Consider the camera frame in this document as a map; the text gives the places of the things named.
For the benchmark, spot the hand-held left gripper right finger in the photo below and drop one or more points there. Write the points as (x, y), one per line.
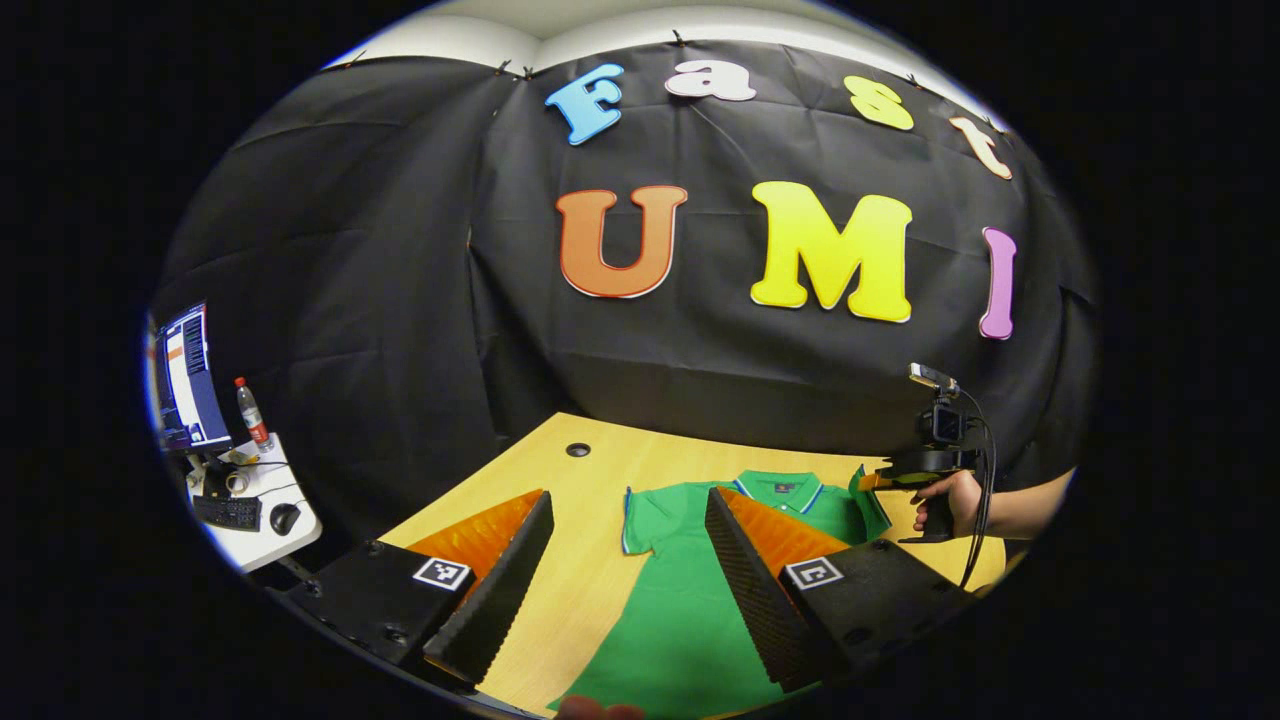
(760, 600)

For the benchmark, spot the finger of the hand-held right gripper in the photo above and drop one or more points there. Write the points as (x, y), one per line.
(878, 481)

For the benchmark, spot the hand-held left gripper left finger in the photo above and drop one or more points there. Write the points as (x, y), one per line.
(500, 600)

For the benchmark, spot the green T-shirt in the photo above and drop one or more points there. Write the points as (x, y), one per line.
(680, 600)

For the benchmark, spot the black computer mouse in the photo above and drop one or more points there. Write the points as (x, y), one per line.
(285, 518)

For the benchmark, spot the white side desk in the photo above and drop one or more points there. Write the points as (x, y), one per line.
(242, 548)

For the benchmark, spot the black keyboard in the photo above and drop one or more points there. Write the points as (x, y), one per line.
(228, 512)

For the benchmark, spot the clear plastic bottle red cap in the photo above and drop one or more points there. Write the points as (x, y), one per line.
(252, 415)

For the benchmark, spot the black backdrop cloth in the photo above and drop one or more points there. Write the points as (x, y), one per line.
(400, 250)

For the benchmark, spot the computer monitor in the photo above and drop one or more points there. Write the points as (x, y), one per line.
(190, 370)

